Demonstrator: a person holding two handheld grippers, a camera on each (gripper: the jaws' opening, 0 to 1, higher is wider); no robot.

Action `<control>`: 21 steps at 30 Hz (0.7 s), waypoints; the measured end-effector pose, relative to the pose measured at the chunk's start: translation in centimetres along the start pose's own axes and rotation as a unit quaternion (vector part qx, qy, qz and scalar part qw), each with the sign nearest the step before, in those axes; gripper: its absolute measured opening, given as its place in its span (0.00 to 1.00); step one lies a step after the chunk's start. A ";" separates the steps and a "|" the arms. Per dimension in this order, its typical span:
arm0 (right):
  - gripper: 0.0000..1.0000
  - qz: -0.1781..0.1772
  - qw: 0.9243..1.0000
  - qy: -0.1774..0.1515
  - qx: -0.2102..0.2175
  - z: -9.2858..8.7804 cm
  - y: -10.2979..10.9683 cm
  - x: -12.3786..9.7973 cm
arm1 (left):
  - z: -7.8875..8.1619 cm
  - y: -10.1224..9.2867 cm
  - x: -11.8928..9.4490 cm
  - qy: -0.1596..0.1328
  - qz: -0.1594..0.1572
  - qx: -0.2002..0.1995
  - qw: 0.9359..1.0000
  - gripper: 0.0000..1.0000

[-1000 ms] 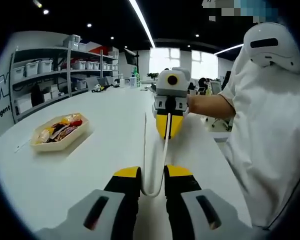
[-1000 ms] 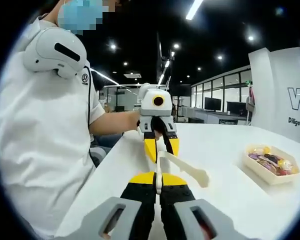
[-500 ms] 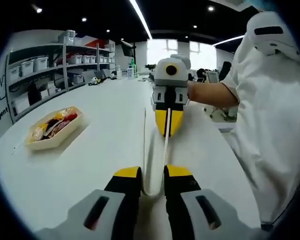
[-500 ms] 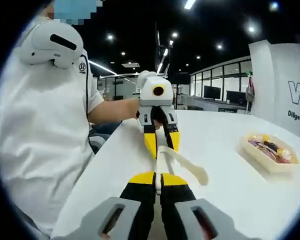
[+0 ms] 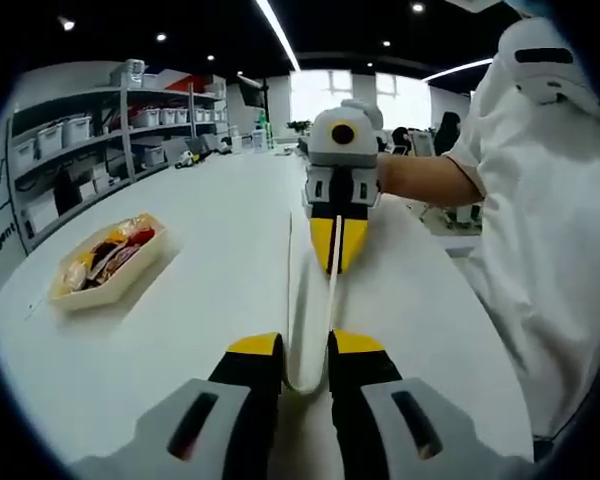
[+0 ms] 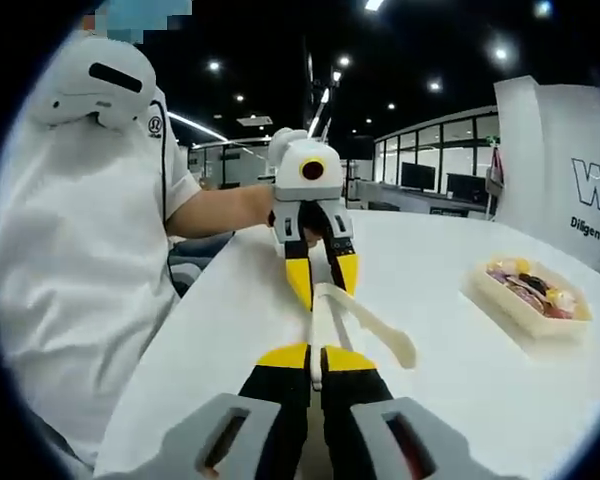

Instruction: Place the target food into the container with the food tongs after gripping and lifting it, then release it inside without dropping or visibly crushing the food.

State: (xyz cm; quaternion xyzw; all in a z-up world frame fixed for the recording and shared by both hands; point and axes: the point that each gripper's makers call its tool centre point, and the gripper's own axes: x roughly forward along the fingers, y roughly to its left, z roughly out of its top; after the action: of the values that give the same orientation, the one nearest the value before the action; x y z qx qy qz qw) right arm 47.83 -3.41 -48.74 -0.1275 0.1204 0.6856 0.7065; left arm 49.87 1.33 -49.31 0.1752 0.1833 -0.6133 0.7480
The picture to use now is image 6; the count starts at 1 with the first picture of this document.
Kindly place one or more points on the red food packet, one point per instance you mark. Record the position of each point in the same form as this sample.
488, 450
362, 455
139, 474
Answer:
555, 314

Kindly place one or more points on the hanging bag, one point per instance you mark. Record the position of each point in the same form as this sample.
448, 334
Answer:
496, 172

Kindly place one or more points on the person's left hand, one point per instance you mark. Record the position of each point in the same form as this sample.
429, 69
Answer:
314, 236

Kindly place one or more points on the white food tongs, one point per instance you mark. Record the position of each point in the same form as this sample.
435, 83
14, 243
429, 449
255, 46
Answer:
380, 325

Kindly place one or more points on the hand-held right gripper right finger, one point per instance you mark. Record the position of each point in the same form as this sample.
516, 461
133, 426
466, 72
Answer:
355, 410

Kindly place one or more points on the round ceiling spotlights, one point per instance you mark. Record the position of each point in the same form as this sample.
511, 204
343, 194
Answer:
501, 53

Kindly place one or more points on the ceiling air vent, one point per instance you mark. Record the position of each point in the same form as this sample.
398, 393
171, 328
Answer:
254, 120

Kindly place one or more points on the cream hexagonal container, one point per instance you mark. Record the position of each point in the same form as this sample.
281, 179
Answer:
500, 302

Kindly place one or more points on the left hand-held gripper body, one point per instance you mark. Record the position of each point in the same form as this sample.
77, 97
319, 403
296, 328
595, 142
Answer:
305, 185

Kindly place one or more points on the black computer monitor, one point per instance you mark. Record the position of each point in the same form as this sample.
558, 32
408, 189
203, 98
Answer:
467, 187
417, 176

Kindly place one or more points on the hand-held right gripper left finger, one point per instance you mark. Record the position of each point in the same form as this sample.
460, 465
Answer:
275, 400

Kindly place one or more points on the white chest-worn device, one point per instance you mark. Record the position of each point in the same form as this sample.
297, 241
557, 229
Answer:
80, 100

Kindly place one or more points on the person's blue jeans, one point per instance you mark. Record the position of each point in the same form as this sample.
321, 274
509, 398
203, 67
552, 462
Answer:
195, 260

